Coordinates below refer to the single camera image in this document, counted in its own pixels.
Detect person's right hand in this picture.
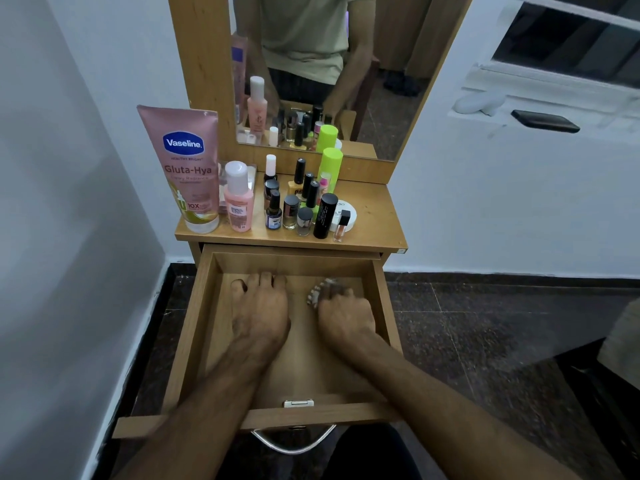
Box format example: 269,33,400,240
317,288,377,361

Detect person's left hand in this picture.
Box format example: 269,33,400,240
229,272,293,357

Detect striped green white cloth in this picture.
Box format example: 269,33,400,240
306,278,352,309

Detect wooden drawer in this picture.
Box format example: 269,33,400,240
112,243,403,439

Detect blue label nail polish bottle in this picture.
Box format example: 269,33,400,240
265,189,283,231

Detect small brown bottle black cap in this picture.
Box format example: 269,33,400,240
333,209,352,243

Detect dark cap gold nail polish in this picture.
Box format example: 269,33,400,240
282,194,301,231

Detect black lipstick tube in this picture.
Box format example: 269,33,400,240
313,192,339,240

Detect pink bottle white cap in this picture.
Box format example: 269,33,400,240
223,160,255,233

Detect round white jar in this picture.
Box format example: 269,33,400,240
329,200,358,233

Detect green nail polish bottle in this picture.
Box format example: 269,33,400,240
305,180,321,223

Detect clear box of pink tubes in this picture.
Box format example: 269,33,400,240
218,163,257,215

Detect neon green tube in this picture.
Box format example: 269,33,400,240
318,147,345,193

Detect pink lotion tube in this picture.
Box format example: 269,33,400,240
137,105,221,235

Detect person's left forearm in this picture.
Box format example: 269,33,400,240
112,339,282,480

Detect person's right forearm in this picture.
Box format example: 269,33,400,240
349,338,581,480

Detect person's legs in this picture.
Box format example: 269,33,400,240
215,424,423,480

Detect wooden dressing table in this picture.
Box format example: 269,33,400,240
167,0,475,265

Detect dressing table mirror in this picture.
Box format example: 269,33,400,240
229,0,463,163

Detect white object on sill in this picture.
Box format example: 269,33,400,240
452,90,507,117

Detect beige cushion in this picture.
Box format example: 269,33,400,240
597,297,640,391

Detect dark wooden furniture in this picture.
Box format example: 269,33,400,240
555,339,640,480

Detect black phone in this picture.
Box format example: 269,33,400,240
511,109,581,134

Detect white framed window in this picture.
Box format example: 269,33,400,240
449,0,640,147

